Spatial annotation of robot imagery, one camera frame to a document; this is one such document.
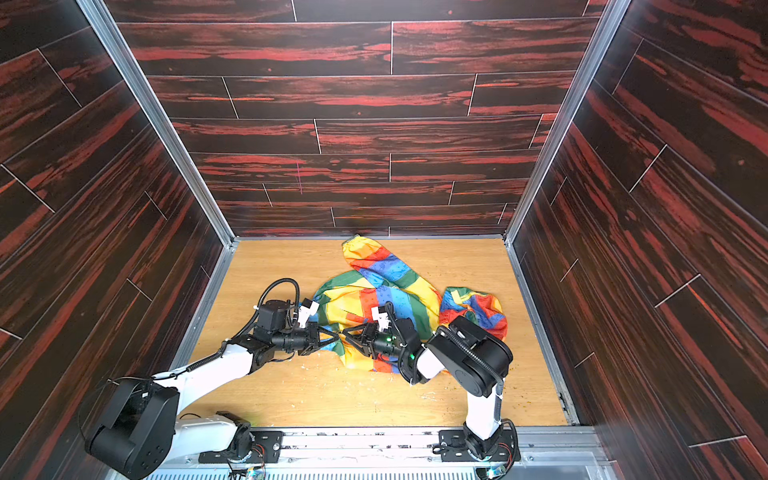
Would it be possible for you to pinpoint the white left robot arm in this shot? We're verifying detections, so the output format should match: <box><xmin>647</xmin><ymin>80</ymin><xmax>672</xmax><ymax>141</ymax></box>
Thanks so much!
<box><xmin>84</xmin><ymin>299</ymin><xmax>339</xmax><ymax>479</ymax></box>

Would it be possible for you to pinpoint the aluminium frame post right corner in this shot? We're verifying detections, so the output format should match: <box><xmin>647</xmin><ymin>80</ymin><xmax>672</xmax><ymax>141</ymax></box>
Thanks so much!
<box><xmin>504</xmin><ymin>0</ymin><xmax>631</xmax><ymax>252</ymax></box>

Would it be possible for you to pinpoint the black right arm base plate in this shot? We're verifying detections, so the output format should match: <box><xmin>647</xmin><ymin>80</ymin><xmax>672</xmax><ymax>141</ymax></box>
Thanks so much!
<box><xmin>432</xmin><ymin>419</ymin><xmax>521</xmax><ymax>466</ymax></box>

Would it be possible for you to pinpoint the aluminium front rail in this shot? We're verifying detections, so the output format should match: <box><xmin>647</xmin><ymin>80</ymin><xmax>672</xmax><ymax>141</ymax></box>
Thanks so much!
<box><xmin>146</xmin><ymin>427</ymin><xmax>619</xmax><ymax>479</ymax></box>

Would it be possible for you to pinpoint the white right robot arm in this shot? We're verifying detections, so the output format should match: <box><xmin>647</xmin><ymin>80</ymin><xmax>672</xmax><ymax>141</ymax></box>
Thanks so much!
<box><xmin>342</xmin><ymin>316</ymin><xmax>513</xmax><ymax>459</ymax></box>

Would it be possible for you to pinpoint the rainbow striped zip jacket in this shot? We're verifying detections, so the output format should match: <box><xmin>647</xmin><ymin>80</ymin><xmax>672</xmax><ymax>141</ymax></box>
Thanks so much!
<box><xmin>308</xmin><ymin>235</ymin><xmax>508</xmax><ymax>342</ymax></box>

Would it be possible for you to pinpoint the aluminium frame post corner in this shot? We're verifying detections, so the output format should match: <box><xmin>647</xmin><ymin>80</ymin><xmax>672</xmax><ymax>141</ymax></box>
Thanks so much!
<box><xmin>76</xmin><ymin>0</ymin><xmax>237</xmax><ymax>249</ymax></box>
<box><xmin>504</xmin><ymin>0</ymin><xmax>631</xmax><ymax>252</ymax></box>

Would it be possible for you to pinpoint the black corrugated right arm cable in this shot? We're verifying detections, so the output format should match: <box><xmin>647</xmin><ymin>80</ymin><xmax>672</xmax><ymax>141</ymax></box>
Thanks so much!
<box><xmin>383</xmin><ymin>301</ymin><xmax>517</xmax><ymax>469</ymax></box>

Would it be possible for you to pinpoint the aluminium frame post left corner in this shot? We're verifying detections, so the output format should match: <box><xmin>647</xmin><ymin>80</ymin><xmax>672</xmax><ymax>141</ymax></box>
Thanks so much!
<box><xmin>76</xmin><ymin>0</ymin><xmax>237</xmax><ymax>249</ymax></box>

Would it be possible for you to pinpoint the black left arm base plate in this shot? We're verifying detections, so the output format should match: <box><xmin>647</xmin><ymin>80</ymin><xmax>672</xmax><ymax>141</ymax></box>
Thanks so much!
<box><xmin>198</xmin><ymin>429</ymin><xmax>284</xmax><ymax>465</ymax></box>

